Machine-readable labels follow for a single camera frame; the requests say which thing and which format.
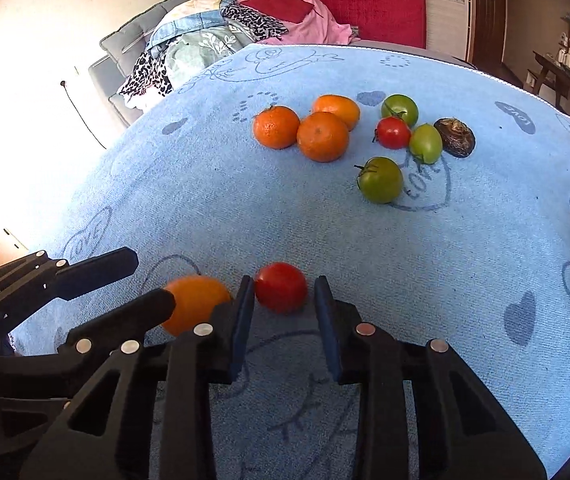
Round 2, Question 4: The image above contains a green tomato front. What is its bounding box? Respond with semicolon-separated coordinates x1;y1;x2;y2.
355;157;403;204

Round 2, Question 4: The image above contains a large mandarin orange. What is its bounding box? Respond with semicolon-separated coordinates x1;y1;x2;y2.
297;112;350;162

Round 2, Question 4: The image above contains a yellow-green oval tomato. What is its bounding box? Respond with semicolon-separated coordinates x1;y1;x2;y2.
409;124;443;165

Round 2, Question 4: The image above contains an oval back mandarin orange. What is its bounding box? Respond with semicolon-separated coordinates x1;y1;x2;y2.
312;94;361;131

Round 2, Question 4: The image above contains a light blue patterned towel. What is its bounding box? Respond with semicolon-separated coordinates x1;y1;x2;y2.
13;47;570;474

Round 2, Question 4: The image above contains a leopard print cloth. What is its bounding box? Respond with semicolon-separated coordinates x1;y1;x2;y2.
118;0;287;102

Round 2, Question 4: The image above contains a grey padded headboard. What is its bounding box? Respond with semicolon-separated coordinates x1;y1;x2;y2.
88;0;189;128

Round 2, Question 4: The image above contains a floral green quilt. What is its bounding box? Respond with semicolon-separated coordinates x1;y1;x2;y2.
146;0;255;89

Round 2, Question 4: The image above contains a dark brown wrinkled fruit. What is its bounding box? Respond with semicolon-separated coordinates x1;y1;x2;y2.
434;118;476;158

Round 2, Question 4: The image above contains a small red tomato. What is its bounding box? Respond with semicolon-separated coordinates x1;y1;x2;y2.
373;116;411;150

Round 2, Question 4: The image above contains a round green tomato back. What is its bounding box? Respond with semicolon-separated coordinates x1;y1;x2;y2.
381;94;419;129

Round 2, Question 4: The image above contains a red pillow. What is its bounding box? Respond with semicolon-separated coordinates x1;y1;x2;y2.
242;0;314;24

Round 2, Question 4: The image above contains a pink blanket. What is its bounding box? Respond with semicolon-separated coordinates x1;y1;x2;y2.
239;0;355;46

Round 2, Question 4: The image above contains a wooden desk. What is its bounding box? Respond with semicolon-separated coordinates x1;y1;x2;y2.
530;51;570;110

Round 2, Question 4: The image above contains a dark wooden door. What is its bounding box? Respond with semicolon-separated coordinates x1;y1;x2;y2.
472;0;506;74

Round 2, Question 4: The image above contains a black wall cable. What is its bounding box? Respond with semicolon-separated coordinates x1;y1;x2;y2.
59;79;108;151

